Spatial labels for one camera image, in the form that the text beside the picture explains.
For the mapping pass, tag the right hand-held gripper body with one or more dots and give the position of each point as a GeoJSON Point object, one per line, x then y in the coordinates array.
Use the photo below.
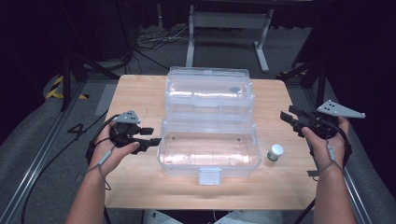
{"type": "Point", "coordinates": [323, 126]}

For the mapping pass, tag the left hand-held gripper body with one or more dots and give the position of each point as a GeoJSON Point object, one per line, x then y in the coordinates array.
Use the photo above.
{"type": "Point", "coordinates": [124, 132]}

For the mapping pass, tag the small white-capped bottle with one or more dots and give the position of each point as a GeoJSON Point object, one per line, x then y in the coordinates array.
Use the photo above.
{"type": "Point", "coordinates": [275, 152]}

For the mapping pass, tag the clear plastic storage box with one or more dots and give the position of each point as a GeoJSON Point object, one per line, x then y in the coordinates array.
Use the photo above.
{"type": "Point", "coordinates": [208, 146]}

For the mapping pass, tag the person's left hand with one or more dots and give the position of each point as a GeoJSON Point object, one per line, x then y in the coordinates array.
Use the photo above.
{"type": "Point", "coordinates": [109, 155]}

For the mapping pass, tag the person's right hand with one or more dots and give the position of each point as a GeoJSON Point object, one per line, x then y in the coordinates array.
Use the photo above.
{"type": "Point", "coordinates": [323, 155]}

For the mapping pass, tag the black metal stand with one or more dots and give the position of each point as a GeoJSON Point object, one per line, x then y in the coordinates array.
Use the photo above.
{"type": "Point", "coordinates": [320, 84]}
{"type": "Point", "coordinates": [66, 81]}

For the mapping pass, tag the yellow black floor tape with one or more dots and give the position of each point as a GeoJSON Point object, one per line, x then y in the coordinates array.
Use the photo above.
{"type": "Point", "coordinates": [54, 90]}

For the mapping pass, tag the aluminium floor rail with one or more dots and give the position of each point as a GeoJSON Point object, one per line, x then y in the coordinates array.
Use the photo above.
{"type": "Point", "coordinates": [355, 193]}
{"type": "Point", "coordinates": [34, 168]}

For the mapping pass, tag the white metal desk frame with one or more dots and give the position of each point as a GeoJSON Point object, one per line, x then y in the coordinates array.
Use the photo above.
{"type": "Point", "coordinates": [229, 20]}

